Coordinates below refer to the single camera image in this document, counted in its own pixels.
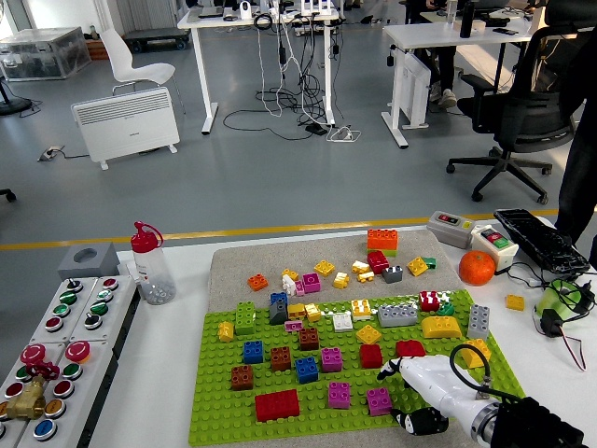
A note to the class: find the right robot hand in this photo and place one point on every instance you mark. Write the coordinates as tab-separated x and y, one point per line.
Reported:
434	380

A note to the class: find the magenta square brick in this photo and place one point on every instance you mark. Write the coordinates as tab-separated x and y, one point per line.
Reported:
339	396
332	360
379	402

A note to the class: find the green studded baseplate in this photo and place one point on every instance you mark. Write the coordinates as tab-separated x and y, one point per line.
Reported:
224	420

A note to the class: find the red sloped brick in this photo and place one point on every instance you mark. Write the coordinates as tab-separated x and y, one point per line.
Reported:
410	349

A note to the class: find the large yellow square brick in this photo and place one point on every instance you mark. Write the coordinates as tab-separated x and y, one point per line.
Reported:
472	357

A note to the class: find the yellow curved brick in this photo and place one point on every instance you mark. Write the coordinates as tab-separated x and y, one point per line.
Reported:
440	326

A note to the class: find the red square brick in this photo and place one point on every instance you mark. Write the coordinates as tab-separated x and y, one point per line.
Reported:
371	357

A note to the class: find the small dark green piece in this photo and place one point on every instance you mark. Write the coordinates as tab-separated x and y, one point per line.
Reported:
446	309

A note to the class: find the tall grey brick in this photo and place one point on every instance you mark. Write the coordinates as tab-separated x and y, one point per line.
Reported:
478	322

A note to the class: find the long grey brick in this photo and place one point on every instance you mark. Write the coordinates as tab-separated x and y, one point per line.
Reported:
396	316

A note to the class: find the red white striped brick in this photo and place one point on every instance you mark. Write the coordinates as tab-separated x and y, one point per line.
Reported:
429	302

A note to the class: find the yellow flat plate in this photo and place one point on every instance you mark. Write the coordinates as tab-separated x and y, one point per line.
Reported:
369	333

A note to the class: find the white flat brick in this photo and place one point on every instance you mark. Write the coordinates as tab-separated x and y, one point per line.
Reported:
342	322

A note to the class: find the grey brick white studs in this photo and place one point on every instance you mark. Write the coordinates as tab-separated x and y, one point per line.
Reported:
392	275

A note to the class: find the dark green brick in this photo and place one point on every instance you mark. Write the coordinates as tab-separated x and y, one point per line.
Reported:
430	263

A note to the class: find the orange fruit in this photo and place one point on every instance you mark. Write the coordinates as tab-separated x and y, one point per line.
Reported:
476	270

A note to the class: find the blue brick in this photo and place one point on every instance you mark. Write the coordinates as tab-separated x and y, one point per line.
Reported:
308	371
254	353
279	298

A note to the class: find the brown brick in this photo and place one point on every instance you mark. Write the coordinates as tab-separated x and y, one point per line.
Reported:
243	378
309	339
281	359

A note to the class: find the black power adapter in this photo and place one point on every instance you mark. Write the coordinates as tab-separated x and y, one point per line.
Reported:
552	323

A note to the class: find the lime green flat brick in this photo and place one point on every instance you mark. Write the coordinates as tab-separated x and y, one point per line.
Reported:
389	253

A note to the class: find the small yellow white brick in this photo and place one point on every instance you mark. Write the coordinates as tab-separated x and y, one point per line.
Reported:
341	280
360	267

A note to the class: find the large orange brick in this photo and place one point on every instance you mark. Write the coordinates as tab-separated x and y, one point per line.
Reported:
382	242

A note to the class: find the magenta hollow brick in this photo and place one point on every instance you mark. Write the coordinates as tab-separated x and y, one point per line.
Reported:
311	283

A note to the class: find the long red brick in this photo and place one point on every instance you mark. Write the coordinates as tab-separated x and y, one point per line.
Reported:
278	406

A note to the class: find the small pink brick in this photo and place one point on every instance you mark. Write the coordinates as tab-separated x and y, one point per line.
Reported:
300	289

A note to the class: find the dark grey slope brick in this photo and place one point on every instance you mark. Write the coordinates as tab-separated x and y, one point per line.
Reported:
279	313

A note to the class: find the black keyboard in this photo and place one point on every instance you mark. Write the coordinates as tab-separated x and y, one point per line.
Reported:
536	238

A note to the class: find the black plug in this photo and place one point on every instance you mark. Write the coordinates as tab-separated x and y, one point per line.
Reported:
588	291

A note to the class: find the tall lime green brick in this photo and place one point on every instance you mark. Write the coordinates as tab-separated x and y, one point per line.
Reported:
245	319

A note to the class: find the grey-brown mat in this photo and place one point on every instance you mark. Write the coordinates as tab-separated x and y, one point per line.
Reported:
280	254

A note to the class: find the small orange brick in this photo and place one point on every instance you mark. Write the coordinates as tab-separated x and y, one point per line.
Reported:
258	283

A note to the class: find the person in dark trousers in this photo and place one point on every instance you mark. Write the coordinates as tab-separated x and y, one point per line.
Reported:
580	186

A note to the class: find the black office chair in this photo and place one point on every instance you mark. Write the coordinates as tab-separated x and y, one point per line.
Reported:
531	126

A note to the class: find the black power brick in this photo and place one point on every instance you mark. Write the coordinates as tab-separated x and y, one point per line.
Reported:
317	130

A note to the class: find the white panel under desk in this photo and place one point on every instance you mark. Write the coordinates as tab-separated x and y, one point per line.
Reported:
415	88

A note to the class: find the clear bottle red cap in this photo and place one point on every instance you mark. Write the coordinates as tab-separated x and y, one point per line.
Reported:
151	275

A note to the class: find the seated person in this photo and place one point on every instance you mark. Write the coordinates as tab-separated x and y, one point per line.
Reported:
445	65

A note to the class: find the white four-button control box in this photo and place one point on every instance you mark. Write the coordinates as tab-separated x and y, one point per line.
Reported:
77	303
114	298

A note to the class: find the white emergency-stop button box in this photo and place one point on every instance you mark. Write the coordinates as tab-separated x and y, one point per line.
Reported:
16	427
84	387

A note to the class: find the grey block round hole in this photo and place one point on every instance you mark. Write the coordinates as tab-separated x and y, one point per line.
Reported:
100	266

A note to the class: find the black phone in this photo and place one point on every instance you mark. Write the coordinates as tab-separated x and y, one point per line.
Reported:
506	32

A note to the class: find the black hanging adapter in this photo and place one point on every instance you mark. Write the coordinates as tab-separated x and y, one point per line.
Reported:
282	55

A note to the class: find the black bottle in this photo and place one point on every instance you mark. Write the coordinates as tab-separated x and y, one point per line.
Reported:
466	21

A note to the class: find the white panel heater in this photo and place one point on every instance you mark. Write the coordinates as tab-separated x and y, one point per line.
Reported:
126	121

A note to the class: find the white plastic chair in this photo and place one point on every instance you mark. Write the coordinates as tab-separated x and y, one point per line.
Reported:
140	70

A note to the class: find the dark laptop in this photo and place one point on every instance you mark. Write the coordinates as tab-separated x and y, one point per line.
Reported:
212	13

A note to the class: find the black wheeled dolly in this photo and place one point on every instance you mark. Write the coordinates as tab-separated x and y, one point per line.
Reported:
156	37

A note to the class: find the grey floor socket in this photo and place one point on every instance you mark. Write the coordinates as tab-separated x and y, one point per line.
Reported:
50	154

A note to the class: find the black caster wheel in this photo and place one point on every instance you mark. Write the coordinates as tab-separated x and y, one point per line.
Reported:
8	195

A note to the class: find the wooden crate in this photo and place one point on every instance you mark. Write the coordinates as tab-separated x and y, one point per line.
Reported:
98	50

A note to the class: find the black stand base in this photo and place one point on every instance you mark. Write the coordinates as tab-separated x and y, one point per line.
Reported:
11	106

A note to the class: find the clear storage crate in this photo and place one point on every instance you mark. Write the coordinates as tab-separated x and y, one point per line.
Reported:
37	56

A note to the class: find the white red-green switch box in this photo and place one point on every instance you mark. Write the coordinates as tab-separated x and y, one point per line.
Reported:
485	252

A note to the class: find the grey switch box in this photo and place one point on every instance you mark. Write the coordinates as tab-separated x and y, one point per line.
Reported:
448	233

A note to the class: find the white camera device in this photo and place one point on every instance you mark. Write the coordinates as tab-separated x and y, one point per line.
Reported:
245	10

